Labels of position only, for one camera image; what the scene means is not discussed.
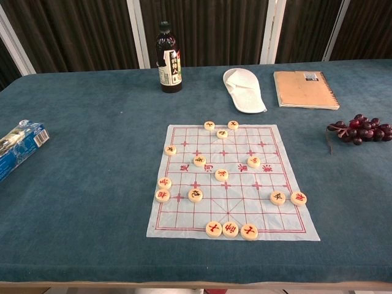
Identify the red-marked wooden chess piece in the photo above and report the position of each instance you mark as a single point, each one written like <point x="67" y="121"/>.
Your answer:
<point x="162" y="195"/>
<point x="213" y="228"/>
<point x="249" y="231"/>
<point x="164" y="183"/>
<point x="298" y="198"/>
<point x="254" y="162"/>
<point x="230" y="229"/>

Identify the xiangqi paper board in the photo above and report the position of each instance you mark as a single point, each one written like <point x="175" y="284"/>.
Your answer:
<point x="232" y="208"/>

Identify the white fabric slipper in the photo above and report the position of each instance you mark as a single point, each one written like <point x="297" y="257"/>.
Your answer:
<point x="245" y="92"/>

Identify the dark soy sauce bottle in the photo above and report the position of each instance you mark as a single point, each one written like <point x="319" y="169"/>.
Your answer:
<point x="169" y="58"/>

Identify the blue velvet tablecloth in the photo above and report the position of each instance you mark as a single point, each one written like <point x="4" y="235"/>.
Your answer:
<point x="92" y="183"/>

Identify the brown spiral notebook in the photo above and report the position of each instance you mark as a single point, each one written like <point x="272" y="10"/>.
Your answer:
<point x="301" y="88"/>

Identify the dark red grape bunch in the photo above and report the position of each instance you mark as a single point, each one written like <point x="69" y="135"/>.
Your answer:
<point x="364" y="130"/>

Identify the blue cardboard box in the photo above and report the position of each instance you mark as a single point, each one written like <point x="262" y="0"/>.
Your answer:
<point x="18" y="147"/>

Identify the white frame post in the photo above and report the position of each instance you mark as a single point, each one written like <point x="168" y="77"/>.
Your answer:
<point x="139" y="33"/>
<point x="15" y="43"/>
<point x="337" y="30"/>
<point x="272" y="30"/>

